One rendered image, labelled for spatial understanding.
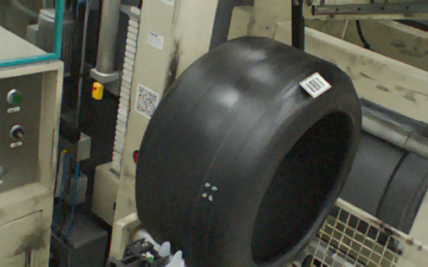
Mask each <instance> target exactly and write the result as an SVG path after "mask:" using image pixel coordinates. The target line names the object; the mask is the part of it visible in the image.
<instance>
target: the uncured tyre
mask: <svg viewBox="0 0 428 267"><path fill-rule="evenodd" d="M316 73H318V74H319V75H320V76H321V77H322V78H323V79H324V80H325V81H326V82H327V83H328V84H329V85H330V86H331V88H329V89H328V90H326V91H324V92H323V93H321V94H320V95H318V96H317V97H316V98H313V97H312V96H311V95H310V94H309V93H308V92H307V91H306V90H305V89H304V88H303V87H302V86H301V85H300V84H299V83H301V82H303V81H304V80H306V79H308V78H309V77H310V76H312V75H314V74H316ZM361 130H362V107H361V104H360V101H359V97H358V95H357V93H356V90H355V88H354V84H353V82H352V80H351V78H350V77H349V76H348V75H347V74H346V73H345V72H344V71H343V70H342V69H340V68H339V67H338V66H337V65H335V64H334V63H331V62H329V61H327V60H325V59H322V58H320V57H317V56H314V55H312V54H309V53H308V52H304V51H301V50H300V49H298V48H295V47H293V46H290V45H288V44H286V43H283V42H281V41H278V40H275V39H273V38H267V37H257V36H244V37H239V38H235V39H232V40H230V41H224V42H223V43H221V44H220V45H219V46H216V47H215V48H213V49H212V50H210V51H209V52H207V53H206V54H204V55H203V56H201V57H199V58H198V59H197V60H195V61H194V62H193V63H191V64H190V65H189V66H188V67H187V68H186V69H185V70H184V71H183V72H182V73H181V74H180V75H179V76H178V77H177V78H176V79H175V81H174V82H173V83H172V85H171V86H170V87H169V88H168V90H167V91H166V93H165V94H164V96H163V97H162V98H161V100H160V101H159V104H158V106H157V107H156V110H155V111H154V113H153V115H152V117H151V120H150V121H149V123H148V125H147V128H146V130H145V133H144V136H143V139H142V141H141V144H140V150H139V154H138V158H137V162H136V169H135V203H136V208H137V212H138V215H139V218H140V221H141V222H142V224H143V226H144V227H145V229H146V230H147V231H148V232H149V234H150V235H151V238H152V239H153V241H154V242H156V243H157V244H158V245H160V246H161V245H162V244H163V243H164V242H169V243H170V254H171V255H173V256H174V254H175V253H176V252H177V251H175V250H174V247H173V244H174V245H175V246H177V247H178V248H180V249H181V250H183V253H184V256H183V255H182V258H183V259H184V264H186V265H187V266H188V267H289V266H290V265H291V264H292V263H293V262H294V261H295V260H296V259H297V258H298V257H299V256H300V255H301V253H302V251H303V250H304V249H305V248H306V246H307V245H308V244H309V243H310V241H311V240H312V238H313V237H314V236H315V234H316V233H317V232H318V231H319V230H320V229H321V227H322V225H323V224H324V222H325V221H326V218H327V217H328V216H329V214H330V213H331V211H332V208H333V207H334V205H335V204H336V202H337V199H338V197H339V195H340V193H341V192H342V190H343V187H344V185H345V183H346V181H347V179H348V175H349V173H350V171H351V168H352V166H353V164H354V160H355V156H356V154H357V151H358V148H359V141H360V136H361ZM158 132H159V133H161V134H163V135H165V136H166V137H168V138H170V139H171V140H173V141H174V142H176V143H178V144H180V145H182V148H181V147H179V146H177V145H176V144H174V143H173V142H171V141H169V140H168V139H165V138H163V137H162V136H161V135H159V133H158ZM206 179H207V180H209V181H211V182H213V183H215V184H217V185H219V186H220V188H219V190H218V192H217V196H216V199H215V202H214V204H212V203H209V202H207V201H205V200H204V199H202V198H201V197H200V196H201V193H202V190H203V187H204V185H205V182H206Z"/></svg>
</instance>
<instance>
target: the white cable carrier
mask: <svg viewBox="0 0 428 267"><path fill-rule="evenodd" d="M131 12H132V13H135V14H138V15H139V16H141V13H142V7H140V8H138V7H132V8H131ZM130 18H131V17H130ZM129 24H130V25H132V26H130V27H129V31H130V32H129V33H128V37H130V38H128V39H127V43H128V44H127V46H126V49H127V50H128V51H126V52H125V55H126V56H127V57H125V59H124V61H125V62H126V63H124V67H125V69H124V70H123V73H124V75H123V79H124V80H123V81H122V85H123V86H122V87H121V91H122V92H121V93H120V96H121V97H122V98H120V100H119V101H121V102H120V103H119V107H121V108H119V109H118V112H119V114H118V118H119V119H118V120H117V124H118V125H117V126H116V129H117V130H116V133H115V134H116V136H115V139H116V140H117V141H115V142H114V145H116V146H114V147H113V149H114V150H115V151H114V152H113V155H114V157H113V158H112V159H113V161H112V168H113V169H114V170H116V171H117V172H119V173H120V172H121V165H122V159H123V147H124V141H125V134H126V127H127V121H128V118H127V116H128V115H129V112H128V110H129V102H130V95H131V89H132V83H133V78H132V77H133V76H134V72H133V71H134V64H135V57H136V51H137V44H138V41H137V40H138V37H139V32H140V30H139V28H140V21H139V20H137V19H134V18H131V20H130V21H129Z"/></svg>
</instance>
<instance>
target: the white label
mask: <svg viewBox="0 0 428 267"><path fill-rule="evenodd" d="M299 84H300V85H301V86H302V87H303V88H304V89H305V90H306V91H307V92H308V93H309V94H310V95H311V96H312V97H313V98H316V97H317V96H318V95H320V94H321V93H323V92H324V91H326V90H328V89H329V88H331V86H330V85H329V84H328V83H327V82H326V81H325V80H324V79H323V78H322V77H321V76H320V75H319V74H318V73H316V74H314V75H312V76H310V77H309V78H308V79H306V80H304V81H303V82H301V83H299Z"/></svg>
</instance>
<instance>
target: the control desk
mask: <svg viewBox="0 0 428 267"><path fill-rule="evenodd" d="M62 93H63V62H61V61H59V60H57V59H53V60H47V61H41V62H35V63H25V64H20V65H14V66H8V67H2V68H0V267H48V260H49V248H50V236H51V224H52V205H53V202H54V188H55V182H56V171H57V160H58V138H59V127H60V115H61V104H62Z"/></svg>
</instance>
